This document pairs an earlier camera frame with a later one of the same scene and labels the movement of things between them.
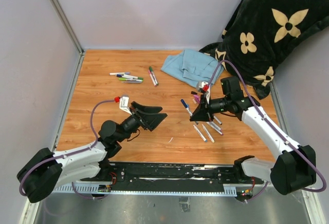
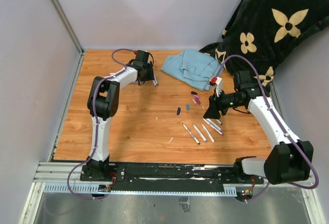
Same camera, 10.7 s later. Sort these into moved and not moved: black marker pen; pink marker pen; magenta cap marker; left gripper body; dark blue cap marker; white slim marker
Moved: left gripper body; dark blue cap marker
Not moved: white slim marker; magenta cap marker; black marker pen; pink marker pen
